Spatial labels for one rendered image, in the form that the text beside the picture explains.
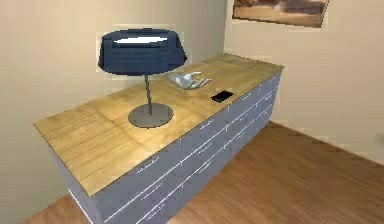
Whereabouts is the black flat phone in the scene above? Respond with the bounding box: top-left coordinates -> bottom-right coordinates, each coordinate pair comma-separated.
210,89 -> 234,104

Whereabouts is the grey wood-topped chest of drawers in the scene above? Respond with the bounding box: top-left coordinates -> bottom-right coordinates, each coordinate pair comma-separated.
33,53 -> 285,224

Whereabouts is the blue shade table lamp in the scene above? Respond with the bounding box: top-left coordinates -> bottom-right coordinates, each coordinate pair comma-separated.
97,28 -> 188,129

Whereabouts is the brown framed wall picture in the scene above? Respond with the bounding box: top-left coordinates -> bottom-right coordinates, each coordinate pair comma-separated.
232,0 -> 331,29

